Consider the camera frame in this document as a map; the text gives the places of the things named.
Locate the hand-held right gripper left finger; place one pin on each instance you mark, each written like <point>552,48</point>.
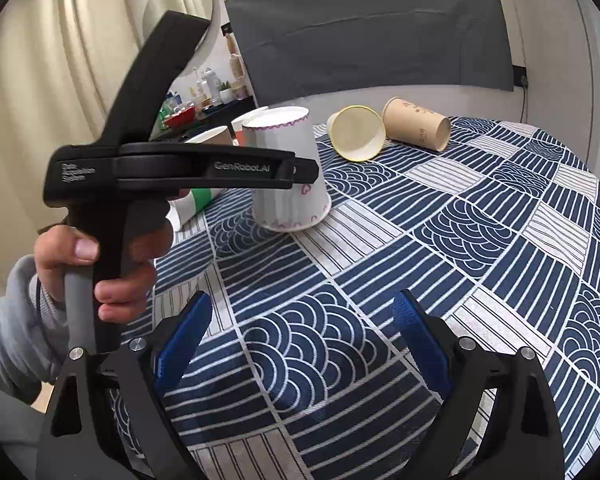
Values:
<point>182,340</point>

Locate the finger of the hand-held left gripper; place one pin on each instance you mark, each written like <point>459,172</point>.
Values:
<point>306,171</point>

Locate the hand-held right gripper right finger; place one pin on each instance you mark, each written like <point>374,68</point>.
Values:
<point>422,340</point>

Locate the white paper cup pink print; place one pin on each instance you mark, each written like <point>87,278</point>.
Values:
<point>285,210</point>

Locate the person's left forearm grey sleeve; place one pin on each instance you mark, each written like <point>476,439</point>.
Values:
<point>20,320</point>

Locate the paper cup green band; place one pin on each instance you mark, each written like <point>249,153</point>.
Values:
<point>195,207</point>

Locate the yellow rimmed paper cup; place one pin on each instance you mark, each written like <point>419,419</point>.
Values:
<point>356,132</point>

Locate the white paper cup red print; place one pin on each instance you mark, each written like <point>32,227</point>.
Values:
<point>242,122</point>

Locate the brown paper cup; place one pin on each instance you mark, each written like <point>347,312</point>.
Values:
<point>420,122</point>

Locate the person's left hand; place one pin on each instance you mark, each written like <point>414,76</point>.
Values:
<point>130,265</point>

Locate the red bowl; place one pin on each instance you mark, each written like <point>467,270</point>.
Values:
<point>180,117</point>

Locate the black side table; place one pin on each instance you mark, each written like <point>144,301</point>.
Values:
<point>215,112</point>

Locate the blue patterned tablecloth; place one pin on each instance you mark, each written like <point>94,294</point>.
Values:
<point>380,270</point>

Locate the small potted plant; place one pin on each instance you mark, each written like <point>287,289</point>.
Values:
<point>226,92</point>

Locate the white bottle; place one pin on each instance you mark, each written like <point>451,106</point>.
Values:
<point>210,82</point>

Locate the grey chair back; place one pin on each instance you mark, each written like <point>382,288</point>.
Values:
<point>370,30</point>

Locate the cream curtain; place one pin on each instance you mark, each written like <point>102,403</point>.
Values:
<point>45,85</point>

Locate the person's grey trouser leg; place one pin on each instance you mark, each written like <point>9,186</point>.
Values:
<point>5,430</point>

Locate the round wall mirror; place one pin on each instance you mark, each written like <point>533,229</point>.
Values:
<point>180,0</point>

